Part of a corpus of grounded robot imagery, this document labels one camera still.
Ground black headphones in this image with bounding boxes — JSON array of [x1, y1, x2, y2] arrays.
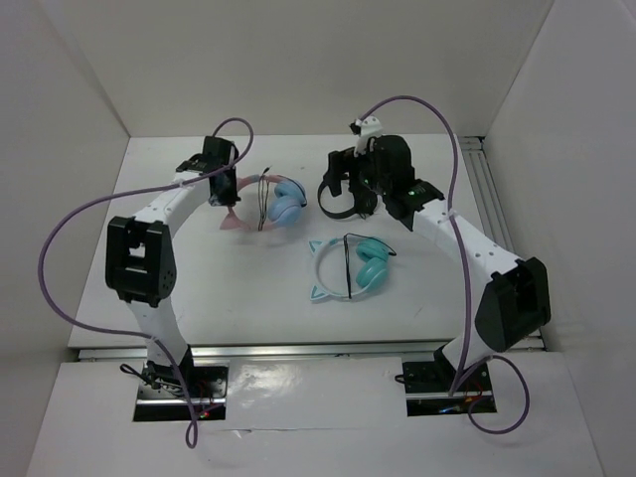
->
[[317, 181, 378, 221]]

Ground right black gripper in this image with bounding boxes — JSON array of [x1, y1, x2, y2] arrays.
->
[[323, 144, 391, 196]]

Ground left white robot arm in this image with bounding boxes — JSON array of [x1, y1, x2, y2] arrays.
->
[[105, 136, 239, 397]]

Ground aluminium side rail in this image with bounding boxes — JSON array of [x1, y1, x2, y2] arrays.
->
[[459, 136, 541, 339]]

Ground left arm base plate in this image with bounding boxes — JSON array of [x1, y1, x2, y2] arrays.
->
[[133, 364, 229, 422]]

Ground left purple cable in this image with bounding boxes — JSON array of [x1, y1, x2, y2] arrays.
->
[[38, 117, 255, 448]]

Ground aluminium table edge rail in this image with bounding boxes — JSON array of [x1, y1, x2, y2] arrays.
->
[[79, 334, 546, 362]]

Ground pink blue cat-ear headphones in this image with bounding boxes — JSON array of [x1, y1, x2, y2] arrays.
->
[[220, 169, 308, 232]]

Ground black headphone audio cable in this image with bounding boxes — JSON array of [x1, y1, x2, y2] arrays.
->
[[255, 166, 305, 233]]

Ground purple cable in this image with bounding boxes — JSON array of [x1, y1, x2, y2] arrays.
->
[[355, 95, 531, 436], [38, 117, 255, 448]]

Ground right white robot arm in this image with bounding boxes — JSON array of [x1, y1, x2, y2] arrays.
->
[[319, 133, 552, 390]]

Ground white teal cat-ear headphones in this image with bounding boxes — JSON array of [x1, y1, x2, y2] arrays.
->
[[308, 233, 397, 302]]

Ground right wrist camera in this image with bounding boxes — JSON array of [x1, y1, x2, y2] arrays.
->
[[349, 115, 384, 156]]

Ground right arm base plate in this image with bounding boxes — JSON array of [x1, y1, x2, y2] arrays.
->
[[394, 362, 497, 417]]

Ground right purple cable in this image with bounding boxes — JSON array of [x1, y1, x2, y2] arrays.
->
[[355, 95, 531, 436]]

